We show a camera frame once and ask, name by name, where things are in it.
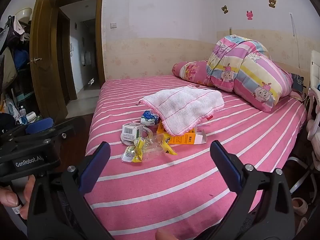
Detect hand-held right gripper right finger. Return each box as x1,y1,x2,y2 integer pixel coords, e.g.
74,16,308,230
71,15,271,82
200,140,296,240

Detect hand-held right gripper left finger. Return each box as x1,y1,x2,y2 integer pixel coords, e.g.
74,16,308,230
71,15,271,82
27,141,113,240

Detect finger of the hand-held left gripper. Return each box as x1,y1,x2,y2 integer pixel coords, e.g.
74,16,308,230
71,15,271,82
0,117,76,145

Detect yellow cardboard box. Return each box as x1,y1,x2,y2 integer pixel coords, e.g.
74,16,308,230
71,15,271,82
156,121,207,145

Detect person's left hand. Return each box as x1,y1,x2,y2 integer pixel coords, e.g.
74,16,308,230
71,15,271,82
0,175,36,220

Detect person's right hand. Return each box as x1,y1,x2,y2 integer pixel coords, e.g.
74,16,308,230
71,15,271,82
155,229,178,240

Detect white detergent bottle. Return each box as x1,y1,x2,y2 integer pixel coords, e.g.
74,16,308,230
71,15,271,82
4,99,19,120

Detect small white green packet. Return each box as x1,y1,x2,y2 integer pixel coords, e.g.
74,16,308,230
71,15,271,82
121,145,137,163

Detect small green white box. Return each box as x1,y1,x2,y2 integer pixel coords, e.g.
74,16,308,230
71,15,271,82
122,123,143,142

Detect pink striped bed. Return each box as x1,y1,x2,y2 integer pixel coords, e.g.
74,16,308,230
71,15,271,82
85,75,307,240

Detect clear yellow plastic wrapper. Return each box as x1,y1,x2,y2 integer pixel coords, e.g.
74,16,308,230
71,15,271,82
132,133,178,163

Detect clear tape roll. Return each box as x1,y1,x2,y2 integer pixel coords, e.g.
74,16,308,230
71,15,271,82
121,124,153,146

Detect blue white tissue pack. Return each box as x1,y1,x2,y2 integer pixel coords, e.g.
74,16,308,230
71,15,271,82
140,110,160,126

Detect white pink-trimmed towel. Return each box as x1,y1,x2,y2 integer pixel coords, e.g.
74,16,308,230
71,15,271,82
137,85,225,137

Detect brown wooden door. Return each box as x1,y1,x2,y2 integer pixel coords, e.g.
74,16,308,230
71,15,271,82
29,0,68,120

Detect pink slipper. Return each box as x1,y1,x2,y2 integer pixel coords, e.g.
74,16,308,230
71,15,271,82
292,197,308,215
295,216,308,233

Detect hanging clothes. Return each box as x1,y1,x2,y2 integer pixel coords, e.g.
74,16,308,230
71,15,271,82
0,15,32,90

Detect pink floral pillow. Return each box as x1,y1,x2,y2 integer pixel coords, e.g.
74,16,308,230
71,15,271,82
172,60,215,87

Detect cartoon print folded quilt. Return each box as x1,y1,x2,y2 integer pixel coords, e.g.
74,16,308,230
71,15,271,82
205,34,293,112

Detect beige plastic basin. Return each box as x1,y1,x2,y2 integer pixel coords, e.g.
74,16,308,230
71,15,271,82
15,7,32,22

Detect white chair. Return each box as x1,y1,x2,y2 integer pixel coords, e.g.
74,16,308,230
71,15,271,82
287,50,320,193

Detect brown wooden door frame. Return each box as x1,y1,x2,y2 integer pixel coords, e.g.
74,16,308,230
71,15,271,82
51,0,106,100

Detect white wall cable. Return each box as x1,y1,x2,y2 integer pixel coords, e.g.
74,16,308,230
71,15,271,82
289,12,301,70

